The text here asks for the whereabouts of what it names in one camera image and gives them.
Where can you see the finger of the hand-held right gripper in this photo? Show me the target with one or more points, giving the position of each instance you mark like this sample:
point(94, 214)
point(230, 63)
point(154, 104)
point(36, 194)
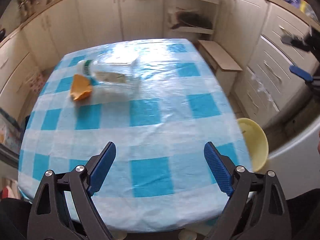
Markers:
point(291, 40)
point(300, 72)

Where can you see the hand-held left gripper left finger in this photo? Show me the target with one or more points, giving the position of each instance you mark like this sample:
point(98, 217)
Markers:
point(102, 167)

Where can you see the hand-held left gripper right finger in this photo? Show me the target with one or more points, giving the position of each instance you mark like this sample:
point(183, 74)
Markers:
point(217, 167)

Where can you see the yellow plastic bin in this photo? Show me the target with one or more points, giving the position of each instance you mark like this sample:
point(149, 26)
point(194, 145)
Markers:
point(257, 142)

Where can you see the small curved orange peel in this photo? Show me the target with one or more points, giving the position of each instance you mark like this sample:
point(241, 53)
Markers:
point(81, 88)

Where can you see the crushed milk carton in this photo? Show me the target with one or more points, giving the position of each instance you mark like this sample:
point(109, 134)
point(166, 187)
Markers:
point(107, 76)

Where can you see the white drawer cabinet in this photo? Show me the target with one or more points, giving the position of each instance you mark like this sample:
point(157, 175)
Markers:
point(270, 55)

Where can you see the silver yellow food bag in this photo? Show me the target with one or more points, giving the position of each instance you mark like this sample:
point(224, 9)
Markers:
point(308, 8)

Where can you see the blue box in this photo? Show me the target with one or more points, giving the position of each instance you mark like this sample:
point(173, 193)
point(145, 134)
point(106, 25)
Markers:
point(293, 0)

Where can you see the blue checkered tablecloth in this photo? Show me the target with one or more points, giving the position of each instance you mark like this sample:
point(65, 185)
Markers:
point(150, 120)

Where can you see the wooden stool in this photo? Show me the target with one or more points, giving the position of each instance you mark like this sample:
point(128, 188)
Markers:
point(220, 57)

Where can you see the white refrigerator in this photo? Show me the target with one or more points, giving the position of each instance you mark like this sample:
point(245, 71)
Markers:
point(295, 160)

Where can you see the black frying pan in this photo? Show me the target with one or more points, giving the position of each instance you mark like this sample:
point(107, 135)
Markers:
point(195, 21)

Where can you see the colourful printed box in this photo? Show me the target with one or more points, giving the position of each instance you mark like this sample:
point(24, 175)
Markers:
point(8, 132)

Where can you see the person's dark clothing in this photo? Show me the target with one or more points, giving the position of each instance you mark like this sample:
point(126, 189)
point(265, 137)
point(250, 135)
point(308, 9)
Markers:
point(12, 217)

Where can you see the white shelf cart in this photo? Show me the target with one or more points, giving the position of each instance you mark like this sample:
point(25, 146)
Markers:
point(192, 5)

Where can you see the white door cabinets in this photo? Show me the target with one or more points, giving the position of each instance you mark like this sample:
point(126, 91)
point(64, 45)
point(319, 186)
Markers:
point(100, 17)

